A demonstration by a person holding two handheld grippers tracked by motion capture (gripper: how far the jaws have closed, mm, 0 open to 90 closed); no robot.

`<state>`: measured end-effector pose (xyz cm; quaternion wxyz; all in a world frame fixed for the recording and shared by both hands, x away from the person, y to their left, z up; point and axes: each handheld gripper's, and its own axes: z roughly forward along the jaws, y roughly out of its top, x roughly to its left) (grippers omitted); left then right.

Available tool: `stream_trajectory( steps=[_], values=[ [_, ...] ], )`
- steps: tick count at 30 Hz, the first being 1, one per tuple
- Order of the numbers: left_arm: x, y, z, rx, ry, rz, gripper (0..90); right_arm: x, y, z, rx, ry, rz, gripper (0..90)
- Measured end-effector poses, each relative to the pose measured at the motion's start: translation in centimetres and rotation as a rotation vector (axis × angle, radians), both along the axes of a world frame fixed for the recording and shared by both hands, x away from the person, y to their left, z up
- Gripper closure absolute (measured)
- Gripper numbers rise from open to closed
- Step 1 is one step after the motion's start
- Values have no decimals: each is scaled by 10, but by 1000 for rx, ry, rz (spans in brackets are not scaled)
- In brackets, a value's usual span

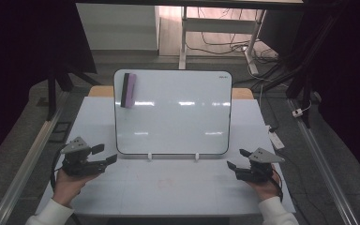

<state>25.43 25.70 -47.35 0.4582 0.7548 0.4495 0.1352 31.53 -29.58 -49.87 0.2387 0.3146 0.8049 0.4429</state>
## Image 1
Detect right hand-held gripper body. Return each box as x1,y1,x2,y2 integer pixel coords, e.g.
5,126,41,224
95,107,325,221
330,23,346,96
234,147,286,184

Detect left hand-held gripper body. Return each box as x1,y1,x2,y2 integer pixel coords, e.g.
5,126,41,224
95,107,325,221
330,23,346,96
59,136,109,177

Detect purple whiteboard eraser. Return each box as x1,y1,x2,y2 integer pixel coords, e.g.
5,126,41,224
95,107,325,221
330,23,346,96
120,72,138,109

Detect person's right hand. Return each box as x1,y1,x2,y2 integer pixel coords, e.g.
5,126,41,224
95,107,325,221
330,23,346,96
246,164,283,202

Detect person's left hand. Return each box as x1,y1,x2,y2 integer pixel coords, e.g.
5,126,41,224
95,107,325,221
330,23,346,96
52,168,103,208

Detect white power strip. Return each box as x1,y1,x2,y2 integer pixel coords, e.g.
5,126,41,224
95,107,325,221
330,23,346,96
266,124,286,151

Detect black floor socket box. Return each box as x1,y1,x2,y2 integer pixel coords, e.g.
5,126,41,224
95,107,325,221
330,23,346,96
48,121,72,143

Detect black metal stand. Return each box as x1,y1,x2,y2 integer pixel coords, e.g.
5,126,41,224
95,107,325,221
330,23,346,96
252,12,340,129
44,60,103,122

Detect white magnetic whiteboard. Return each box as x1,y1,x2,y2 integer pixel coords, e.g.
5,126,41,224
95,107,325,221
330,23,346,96
112,68,233,157

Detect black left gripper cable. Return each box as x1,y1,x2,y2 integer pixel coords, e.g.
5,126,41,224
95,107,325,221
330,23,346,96
49,143,69,192

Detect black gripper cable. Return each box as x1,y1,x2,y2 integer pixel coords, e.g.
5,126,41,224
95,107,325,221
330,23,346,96
271,168,285,203
49,143,69,192

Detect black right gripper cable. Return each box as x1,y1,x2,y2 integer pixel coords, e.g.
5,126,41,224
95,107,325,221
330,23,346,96
271,168,285,203

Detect aluminium floor rail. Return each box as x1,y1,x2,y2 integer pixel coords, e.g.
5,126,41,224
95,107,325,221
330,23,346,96
0,90,72,225
286,97,360,225

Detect black floor cables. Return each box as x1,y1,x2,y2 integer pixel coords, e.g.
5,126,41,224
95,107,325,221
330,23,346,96
186,7,279,65

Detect white metal desk frame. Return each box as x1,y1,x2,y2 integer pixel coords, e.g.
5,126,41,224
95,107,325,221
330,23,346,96
178,6,268,76

